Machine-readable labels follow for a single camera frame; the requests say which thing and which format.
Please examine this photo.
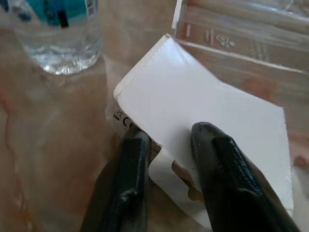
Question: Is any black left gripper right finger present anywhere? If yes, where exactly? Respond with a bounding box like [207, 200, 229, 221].
[190, 121, 302, 232]

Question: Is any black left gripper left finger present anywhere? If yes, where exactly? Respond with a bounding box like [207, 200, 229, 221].
[85, 127, 153, 232]

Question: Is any white paper packet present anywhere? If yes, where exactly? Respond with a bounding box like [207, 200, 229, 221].
[106, 33, 294, 230]

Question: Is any clear plastic bag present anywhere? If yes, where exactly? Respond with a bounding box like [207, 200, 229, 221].
[170, 0, 309, 76]

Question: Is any clear plastic water bottle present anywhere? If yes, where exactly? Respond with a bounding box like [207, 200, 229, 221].
[4, 0, 105, 76]

